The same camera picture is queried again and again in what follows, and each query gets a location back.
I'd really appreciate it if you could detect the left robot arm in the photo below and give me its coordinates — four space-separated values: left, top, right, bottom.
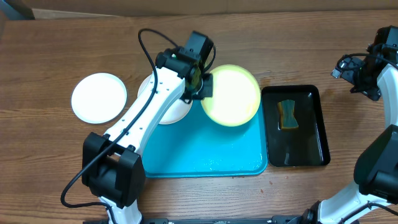
79 47 216 223

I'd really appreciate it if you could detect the green yellow sponge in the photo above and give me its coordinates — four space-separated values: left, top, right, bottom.
277 100 299 130

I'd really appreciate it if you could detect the teal plastic tray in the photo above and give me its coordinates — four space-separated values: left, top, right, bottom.
142 101 268 178

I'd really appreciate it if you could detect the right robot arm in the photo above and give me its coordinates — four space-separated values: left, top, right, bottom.
290 26 397 224

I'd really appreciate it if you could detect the yellow plate with sauce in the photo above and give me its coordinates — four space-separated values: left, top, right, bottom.
201 64 261 127

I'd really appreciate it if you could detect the black plastic tray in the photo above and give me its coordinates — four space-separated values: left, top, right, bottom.
261 85 331 167

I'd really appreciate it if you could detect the white plate with sauce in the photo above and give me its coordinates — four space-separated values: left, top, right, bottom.
71 73 127 124

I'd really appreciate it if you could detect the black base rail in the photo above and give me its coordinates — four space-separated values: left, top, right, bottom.
83 214 360 224

